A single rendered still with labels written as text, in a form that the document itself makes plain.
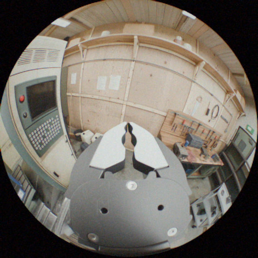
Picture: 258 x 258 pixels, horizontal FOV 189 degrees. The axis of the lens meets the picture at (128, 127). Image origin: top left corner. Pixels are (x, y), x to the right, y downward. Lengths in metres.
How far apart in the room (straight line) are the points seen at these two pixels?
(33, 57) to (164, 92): 1.84
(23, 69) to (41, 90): 0.29
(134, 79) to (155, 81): 0.39
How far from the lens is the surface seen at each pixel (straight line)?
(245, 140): 3.69
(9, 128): 0.37
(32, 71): 0.85
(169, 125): 1.69
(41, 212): 1.26
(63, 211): 0.97
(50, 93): 0.89
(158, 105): 1.58
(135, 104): 1.56
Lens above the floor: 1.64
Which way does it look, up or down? 31 degrees down
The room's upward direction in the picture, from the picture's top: 13 degrees clockwise
